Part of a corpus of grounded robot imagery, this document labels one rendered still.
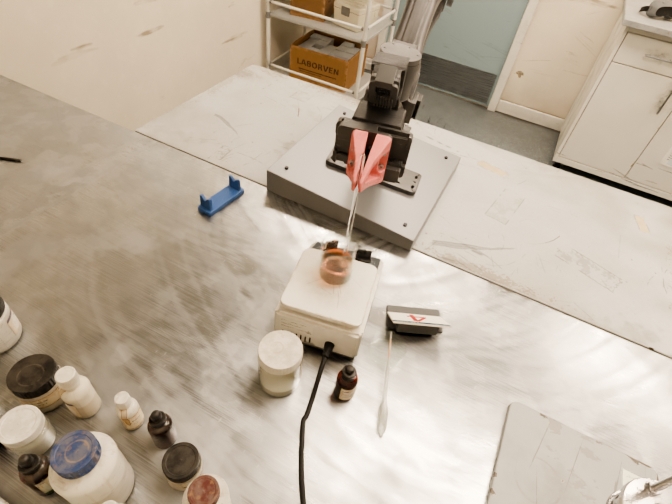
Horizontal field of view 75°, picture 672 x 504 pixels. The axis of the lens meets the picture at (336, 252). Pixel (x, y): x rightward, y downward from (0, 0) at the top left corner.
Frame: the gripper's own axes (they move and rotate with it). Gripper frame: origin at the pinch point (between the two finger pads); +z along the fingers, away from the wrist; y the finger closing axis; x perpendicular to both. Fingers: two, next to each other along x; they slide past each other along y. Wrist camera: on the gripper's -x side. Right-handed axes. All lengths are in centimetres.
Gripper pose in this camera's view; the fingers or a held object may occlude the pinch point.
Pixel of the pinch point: (357, 183)
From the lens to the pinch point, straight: 53.8
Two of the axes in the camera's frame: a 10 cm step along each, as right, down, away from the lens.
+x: -1.1, 6.9, 7.2
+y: 9.6, 2.5, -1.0
